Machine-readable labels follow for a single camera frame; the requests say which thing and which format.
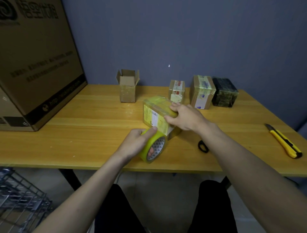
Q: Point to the large flat brown carton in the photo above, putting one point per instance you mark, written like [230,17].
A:
[36,60]

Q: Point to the small carton red label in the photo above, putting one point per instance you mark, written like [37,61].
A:
[177,91]

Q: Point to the person's black trousers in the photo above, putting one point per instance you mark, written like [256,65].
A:
[211,208]

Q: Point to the person's left forearm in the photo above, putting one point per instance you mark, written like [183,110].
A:
[81,199]

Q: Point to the person's right forearm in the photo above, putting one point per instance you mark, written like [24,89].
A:
[261,184]

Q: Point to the yellow utility knife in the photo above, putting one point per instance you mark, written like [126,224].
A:
[284,141]

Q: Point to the brown box with white label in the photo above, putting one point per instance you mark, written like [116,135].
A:
[202,92]

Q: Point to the person's left hand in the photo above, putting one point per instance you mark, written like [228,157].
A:
[134,145]

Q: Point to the yellow tape roll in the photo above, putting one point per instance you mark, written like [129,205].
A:
[157,139]

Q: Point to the small carton yellow tape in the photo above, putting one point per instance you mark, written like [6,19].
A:
[156,112]

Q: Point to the person's right hand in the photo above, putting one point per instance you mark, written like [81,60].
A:
[189,118]

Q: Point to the grey pleated curtain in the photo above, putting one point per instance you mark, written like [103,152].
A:
[302,129]

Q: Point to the black table leg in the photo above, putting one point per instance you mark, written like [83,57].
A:
[226,183]
[70,179]

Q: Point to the black cardboard box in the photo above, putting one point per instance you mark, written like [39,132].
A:
[225,92]

